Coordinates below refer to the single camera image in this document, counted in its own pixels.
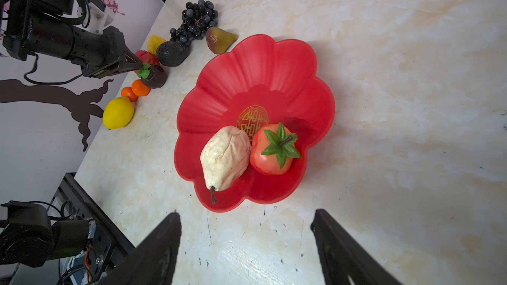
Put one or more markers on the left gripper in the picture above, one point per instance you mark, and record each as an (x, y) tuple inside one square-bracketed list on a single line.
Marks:
[(102, 56)]

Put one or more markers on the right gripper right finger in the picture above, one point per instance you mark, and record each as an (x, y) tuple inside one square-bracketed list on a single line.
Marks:
[(343, 260)]

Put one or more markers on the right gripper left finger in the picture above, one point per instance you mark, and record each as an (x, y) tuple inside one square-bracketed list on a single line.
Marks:
[(154, 260)]

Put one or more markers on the dark mangosteen green leaves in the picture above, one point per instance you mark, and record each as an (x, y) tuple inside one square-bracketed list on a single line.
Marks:
[(152, 76)]

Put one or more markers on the cream white pear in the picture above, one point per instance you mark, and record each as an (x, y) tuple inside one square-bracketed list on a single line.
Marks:
[(224, 158)]

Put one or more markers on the red strawberry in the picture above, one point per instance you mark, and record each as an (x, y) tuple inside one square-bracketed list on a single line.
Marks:
[(273, 149)]

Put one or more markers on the red flower-shaped bowl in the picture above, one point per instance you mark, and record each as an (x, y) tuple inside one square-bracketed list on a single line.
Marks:
[(259, 82)]

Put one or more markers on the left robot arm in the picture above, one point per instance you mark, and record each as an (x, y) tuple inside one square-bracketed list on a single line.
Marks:
[(41, 27)]

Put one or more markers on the small yellow fruit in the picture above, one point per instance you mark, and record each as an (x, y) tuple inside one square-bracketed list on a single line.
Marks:
[(153, 43)]

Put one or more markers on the orange tangerine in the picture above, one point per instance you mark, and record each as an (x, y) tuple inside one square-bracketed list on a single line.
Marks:
[(128, 92), (139, 88)]

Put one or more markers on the dark avocado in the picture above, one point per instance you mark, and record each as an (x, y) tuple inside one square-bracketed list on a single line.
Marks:
[(172, 53)]

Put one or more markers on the yellow lemon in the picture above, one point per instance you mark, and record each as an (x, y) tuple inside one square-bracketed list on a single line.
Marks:
[(118, 113)]

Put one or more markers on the dark grape bunch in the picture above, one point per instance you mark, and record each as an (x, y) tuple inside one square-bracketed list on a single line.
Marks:
[(197, 19)]

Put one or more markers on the brown green fig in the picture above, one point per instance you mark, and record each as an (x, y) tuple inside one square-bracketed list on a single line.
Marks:
[(219, 40)]

